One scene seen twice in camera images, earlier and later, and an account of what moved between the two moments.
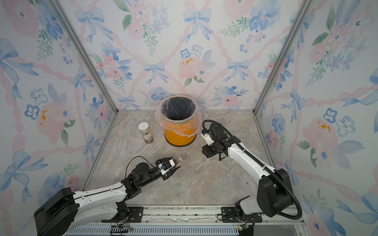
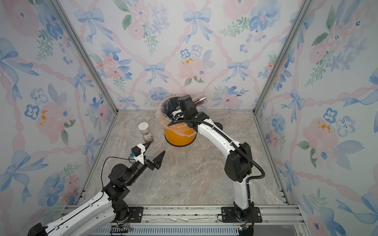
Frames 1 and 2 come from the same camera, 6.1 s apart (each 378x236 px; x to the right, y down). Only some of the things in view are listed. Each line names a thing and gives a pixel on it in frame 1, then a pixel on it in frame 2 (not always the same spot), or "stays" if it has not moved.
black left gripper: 168,175 to 157,164
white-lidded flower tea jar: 146,132 stays
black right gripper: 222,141 to 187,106
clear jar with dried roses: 180,157 to 200,101
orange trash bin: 179,116 stays
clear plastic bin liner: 179,114 stays
